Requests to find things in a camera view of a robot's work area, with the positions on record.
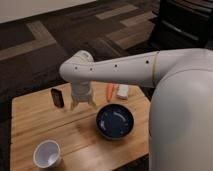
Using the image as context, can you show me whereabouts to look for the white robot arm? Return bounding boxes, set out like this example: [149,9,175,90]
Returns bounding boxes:
[59,48,213,171]

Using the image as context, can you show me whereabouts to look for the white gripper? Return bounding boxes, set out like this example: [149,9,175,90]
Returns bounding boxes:
[70,82,97,111]

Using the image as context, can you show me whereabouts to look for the dark blue bowl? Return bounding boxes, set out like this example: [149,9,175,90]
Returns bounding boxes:
[96,104,134,139]

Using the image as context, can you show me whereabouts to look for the black furniture unit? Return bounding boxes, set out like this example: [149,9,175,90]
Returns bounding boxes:
[148,0,213,50]

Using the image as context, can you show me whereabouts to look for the orange carrot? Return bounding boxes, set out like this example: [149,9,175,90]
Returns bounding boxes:
[107,83,114,102]

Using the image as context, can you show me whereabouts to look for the dark brown rectangular block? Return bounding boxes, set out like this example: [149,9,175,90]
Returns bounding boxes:
[51,88,64,108]

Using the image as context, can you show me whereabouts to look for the white ceramic cup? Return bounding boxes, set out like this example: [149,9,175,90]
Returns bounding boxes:
[33,140,62,169]

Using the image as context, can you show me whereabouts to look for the white small box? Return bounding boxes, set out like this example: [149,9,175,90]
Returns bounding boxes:
[117,84,129,99]

